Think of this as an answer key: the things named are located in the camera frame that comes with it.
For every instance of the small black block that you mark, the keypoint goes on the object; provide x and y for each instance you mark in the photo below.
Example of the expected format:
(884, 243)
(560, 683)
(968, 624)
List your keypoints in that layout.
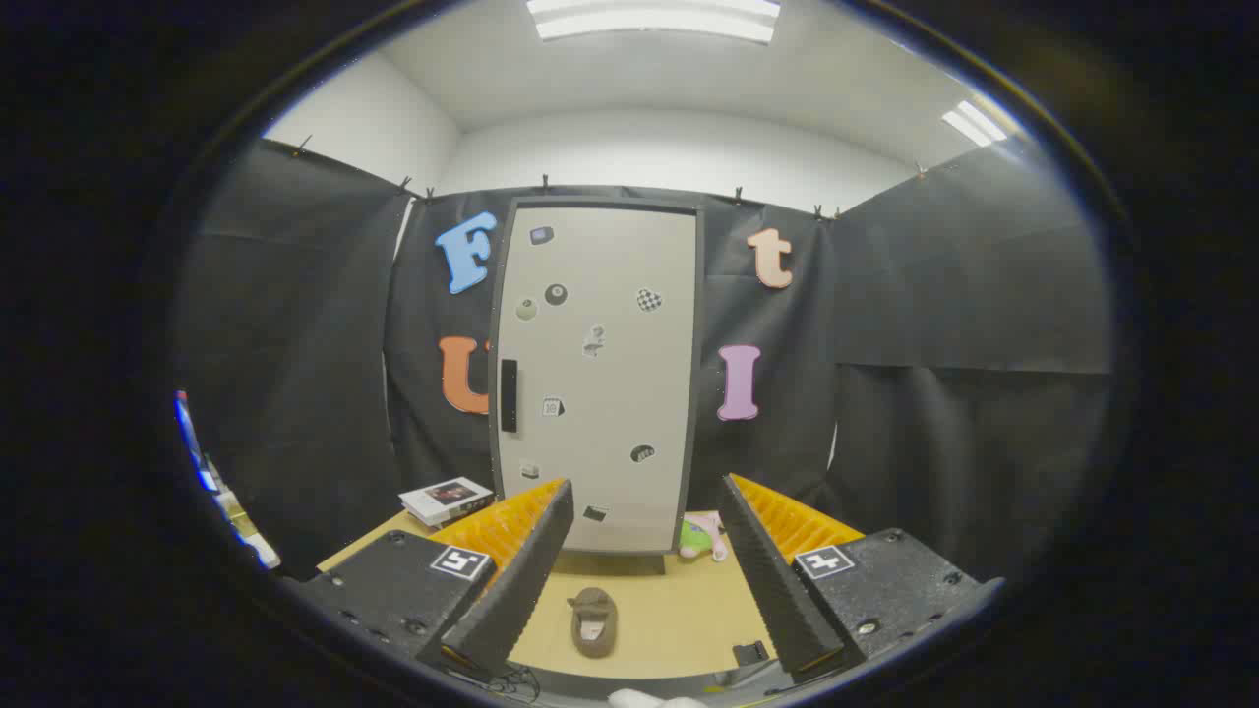
(750, 653)

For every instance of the grey shoe cabinet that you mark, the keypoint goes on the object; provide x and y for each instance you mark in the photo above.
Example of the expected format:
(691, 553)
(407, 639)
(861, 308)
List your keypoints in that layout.
(610, 564)

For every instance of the stack of books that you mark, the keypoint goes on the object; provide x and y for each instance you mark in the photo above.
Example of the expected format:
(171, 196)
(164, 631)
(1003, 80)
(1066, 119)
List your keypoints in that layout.
(443, 497)

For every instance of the long ceiling light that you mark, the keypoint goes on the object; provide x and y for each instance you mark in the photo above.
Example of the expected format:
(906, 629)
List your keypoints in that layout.
(654, 20)

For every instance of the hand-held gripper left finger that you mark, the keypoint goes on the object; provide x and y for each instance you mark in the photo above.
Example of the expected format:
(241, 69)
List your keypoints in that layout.
(521, 580)

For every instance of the pink and green plush toy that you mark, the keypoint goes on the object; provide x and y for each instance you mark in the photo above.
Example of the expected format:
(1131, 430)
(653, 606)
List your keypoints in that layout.
(698, 538)

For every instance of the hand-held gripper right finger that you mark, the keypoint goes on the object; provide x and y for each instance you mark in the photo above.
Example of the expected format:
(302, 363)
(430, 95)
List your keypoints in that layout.
(772, 580)

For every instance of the white rounded object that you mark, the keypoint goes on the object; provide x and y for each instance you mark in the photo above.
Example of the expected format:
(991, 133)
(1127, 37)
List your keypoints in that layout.
(654, 700)

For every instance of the small ceiling light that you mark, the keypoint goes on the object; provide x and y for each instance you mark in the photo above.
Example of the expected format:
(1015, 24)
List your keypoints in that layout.
(974, 122)

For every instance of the brown fuzzy shoe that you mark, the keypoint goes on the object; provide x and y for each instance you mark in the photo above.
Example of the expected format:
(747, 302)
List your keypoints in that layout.
(593, 634)

